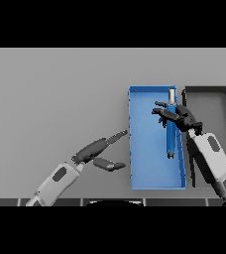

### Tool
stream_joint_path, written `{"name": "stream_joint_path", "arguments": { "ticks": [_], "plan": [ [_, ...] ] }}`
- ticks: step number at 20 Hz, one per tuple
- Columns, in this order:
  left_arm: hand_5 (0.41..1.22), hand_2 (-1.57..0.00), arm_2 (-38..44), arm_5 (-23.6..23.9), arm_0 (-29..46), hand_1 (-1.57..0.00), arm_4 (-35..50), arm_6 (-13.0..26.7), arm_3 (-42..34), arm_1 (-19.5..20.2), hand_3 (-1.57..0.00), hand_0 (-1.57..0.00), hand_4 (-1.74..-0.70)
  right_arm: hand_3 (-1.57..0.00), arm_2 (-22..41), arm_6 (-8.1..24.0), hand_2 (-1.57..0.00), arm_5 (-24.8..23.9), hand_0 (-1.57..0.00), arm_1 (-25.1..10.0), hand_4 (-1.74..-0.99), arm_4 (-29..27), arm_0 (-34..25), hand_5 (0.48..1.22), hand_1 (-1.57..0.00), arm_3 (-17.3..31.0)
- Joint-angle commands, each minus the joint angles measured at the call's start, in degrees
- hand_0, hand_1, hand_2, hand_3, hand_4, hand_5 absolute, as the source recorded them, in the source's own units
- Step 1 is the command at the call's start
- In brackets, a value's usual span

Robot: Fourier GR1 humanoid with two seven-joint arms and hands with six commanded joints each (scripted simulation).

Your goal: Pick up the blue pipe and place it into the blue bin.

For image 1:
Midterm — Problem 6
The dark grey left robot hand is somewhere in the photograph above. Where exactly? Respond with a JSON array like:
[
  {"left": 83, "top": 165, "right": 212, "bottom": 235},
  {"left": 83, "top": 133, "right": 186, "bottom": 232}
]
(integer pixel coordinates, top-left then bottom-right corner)
[{"left": 70, "top": 129, "right": 129, "bottom": 173}]

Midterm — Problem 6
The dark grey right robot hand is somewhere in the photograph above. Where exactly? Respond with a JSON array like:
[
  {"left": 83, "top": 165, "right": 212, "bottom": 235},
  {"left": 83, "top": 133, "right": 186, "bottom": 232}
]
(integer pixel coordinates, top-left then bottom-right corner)
[{"left": 152, "top": 100, "right": 204, "bottom": 137}]

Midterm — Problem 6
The blue pipe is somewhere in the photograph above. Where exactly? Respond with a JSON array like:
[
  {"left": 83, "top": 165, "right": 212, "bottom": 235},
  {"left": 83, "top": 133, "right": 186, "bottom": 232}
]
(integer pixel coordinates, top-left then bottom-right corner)
[{"left": 166, "top": 87, "right": 177, "bottom": 160}]

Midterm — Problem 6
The dark grey bin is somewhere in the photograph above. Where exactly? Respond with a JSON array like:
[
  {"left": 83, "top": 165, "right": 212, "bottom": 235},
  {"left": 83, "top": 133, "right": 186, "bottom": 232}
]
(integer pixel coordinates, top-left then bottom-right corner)
[{"left": 181, "top": 85, "right": 226, "bottom": 190}]

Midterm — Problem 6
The blue bin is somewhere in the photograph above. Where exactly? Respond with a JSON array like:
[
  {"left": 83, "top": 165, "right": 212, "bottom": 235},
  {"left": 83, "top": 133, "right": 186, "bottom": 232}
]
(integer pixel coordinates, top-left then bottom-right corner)
[{"left": 128, "top": 84, "right": 187, "bottom": 191}]

